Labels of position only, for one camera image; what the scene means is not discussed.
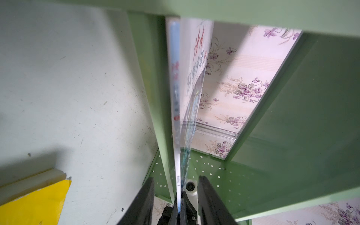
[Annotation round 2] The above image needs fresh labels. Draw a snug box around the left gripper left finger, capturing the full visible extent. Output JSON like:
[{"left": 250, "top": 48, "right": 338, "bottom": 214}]
[{"left": 117, "top": 177, "right": 155, "bottom": 225}]

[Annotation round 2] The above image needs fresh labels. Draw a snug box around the white blue swirl magazine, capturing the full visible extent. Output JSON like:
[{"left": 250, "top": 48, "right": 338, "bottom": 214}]
[{"left": 166, "top": 16, "right": 214, "bottom": 212}]

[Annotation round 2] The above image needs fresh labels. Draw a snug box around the green wooden bookshelf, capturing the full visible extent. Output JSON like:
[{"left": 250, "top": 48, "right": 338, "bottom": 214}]
[{"left": 112, "top": 1, "right": 360, "bottom": 220}]

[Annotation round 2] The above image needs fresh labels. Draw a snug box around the yellow cartoon book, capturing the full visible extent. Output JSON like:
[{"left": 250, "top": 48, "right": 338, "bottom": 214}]
[{"left": 1, "top": 169, "right": 72, "bottom": 225}]

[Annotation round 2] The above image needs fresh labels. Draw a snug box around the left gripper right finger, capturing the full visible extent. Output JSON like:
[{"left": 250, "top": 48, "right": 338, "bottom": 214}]
[{"left": 198, "top": 176, "right": 237, "bottom": 225}]

